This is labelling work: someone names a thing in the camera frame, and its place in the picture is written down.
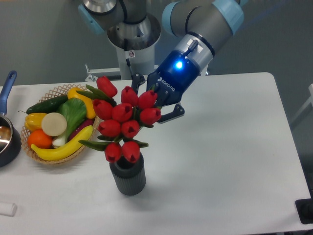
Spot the grey ribbed vase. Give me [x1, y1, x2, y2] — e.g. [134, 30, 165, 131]
[109, 154, 146, 196]

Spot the purple eggplant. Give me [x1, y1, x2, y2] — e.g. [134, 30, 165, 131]
[68, 119, 94, 141]

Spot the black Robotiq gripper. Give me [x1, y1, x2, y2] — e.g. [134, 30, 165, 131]
[131, 50, 200, 123]

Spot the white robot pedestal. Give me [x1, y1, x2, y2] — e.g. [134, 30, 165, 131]
[78, 0, 161, 80]

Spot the green cucumber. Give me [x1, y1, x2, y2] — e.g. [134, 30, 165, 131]
[19, 95, 68, 115]

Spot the white furniture at right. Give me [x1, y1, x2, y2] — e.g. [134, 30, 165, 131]
[290, 84, 313, 130]

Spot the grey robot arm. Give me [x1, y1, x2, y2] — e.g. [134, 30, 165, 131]
[131, 0, 246, 127]

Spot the white cylinder object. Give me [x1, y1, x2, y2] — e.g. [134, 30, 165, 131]
[0, 201, 17, 217]

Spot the yellow squash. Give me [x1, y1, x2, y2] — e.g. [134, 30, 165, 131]
[67, 87, 96, 119]

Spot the black device at edge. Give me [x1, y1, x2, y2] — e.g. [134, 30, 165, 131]
[295, 198, 313, 224]

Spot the blue handled saucepan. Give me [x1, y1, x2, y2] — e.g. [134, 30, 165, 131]
[0, 70, 22, 167]

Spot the beige round disc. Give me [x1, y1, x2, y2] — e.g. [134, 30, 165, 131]
[41, 113, 67, 137]

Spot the white metal base frame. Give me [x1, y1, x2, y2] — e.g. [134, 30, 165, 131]
[85, 64, 158, 82]

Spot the yellow banana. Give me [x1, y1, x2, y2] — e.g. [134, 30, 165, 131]
[31, 125, 93, 161]

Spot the orange fruit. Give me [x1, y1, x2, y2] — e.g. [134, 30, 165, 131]
[27, 130, 53, 149]

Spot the woven wicker basket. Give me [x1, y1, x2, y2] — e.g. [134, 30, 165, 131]
[21, 84, 89, 165]

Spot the green bok choy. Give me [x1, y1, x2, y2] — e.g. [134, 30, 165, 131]
[52, 98, 87, 148]

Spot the red tulip bouquet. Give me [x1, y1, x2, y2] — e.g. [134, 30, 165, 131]
[79, 76, 161, 164]

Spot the yellow bell pepper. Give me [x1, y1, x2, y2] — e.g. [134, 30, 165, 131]
[24, 113, 47, 132]

